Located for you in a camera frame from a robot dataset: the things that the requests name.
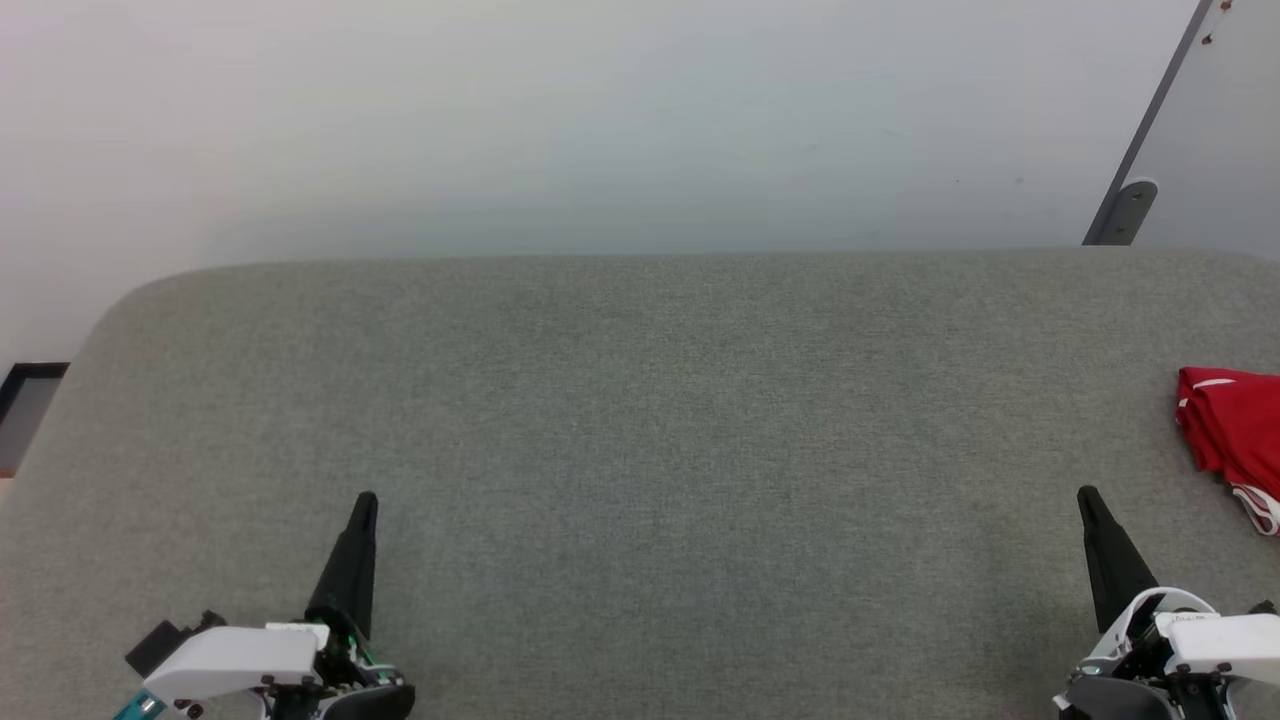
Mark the red and white sports jersey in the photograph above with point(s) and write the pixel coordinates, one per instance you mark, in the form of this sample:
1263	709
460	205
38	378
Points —
1235	430

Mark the black frame strip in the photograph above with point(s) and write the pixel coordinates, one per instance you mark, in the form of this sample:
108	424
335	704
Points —
25	400

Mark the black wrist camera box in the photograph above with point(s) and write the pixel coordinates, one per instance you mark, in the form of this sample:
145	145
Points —
160	640

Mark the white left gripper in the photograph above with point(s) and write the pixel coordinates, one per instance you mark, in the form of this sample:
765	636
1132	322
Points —
250	665

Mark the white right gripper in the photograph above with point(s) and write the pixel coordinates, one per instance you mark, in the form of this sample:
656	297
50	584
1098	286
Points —
1200	660

